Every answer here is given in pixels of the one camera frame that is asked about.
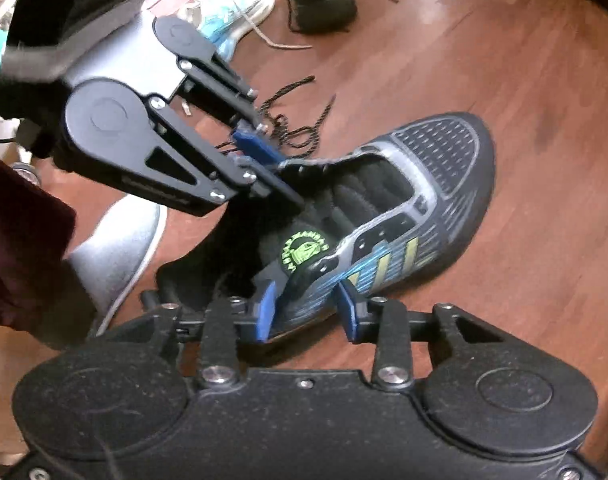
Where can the grey knit shoe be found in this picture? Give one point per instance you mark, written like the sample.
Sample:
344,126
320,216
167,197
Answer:
119,250

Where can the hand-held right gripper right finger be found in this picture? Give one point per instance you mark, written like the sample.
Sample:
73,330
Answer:
350,315

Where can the white blue sneaker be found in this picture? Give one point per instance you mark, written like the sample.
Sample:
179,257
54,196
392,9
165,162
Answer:
234,7

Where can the person's maroon trouser leg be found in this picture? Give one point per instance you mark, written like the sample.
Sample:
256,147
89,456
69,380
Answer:
19,240

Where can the black grey mesh shoe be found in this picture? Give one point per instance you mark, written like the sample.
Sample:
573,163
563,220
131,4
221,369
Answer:
433,160

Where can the black speckled shoelace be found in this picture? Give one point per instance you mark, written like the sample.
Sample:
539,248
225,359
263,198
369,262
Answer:
309,136

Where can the white caster wheel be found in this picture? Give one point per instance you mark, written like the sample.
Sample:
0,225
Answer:
25,174

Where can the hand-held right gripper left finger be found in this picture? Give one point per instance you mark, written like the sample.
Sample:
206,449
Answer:
266,312

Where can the person's left hand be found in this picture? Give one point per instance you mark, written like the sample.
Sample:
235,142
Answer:
34,110

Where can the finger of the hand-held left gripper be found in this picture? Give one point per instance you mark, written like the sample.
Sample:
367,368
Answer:
279,188
254,142

